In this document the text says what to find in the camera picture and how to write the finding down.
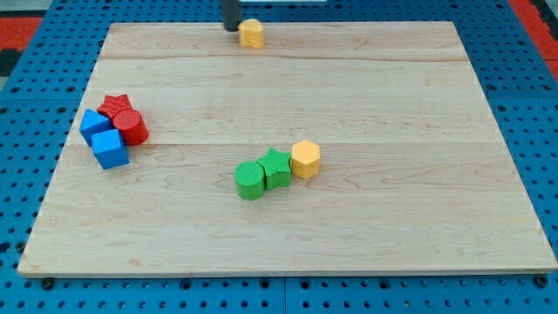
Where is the blue cube block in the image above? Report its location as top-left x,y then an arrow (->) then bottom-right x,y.
92,129 -> 129,169

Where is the yellow heart block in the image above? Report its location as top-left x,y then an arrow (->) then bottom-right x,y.
238,18 -> 265,49

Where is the green star block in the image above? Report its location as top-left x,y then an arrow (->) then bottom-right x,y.
256,147 -> 291,190

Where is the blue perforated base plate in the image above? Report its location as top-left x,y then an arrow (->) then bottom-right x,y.
1,0 -> 557,313

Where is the yellow hexagon block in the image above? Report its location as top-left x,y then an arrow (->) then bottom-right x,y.
291,140 -> 321,179

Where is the green cylinder block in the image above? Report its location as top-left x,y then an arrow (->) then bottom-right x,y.
235,160 -> 265,201

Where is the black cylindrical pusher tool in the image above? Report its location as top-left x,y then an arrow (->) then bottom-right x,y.
221,0 -> 242,31

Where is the red star block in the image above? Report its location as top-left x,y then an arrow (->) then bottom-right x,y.
97,94 -> 132,119

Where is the light wooden board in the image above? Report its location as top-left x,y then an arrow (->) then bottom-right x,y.
17,21 -> 557,278

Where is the red cylinder block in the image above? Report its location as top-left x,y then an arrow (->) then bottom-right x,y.
112,109 -> 149,147

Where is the blue pentagon block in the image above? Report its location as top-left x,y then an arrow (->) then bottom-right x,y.
79,109 -> 113,147

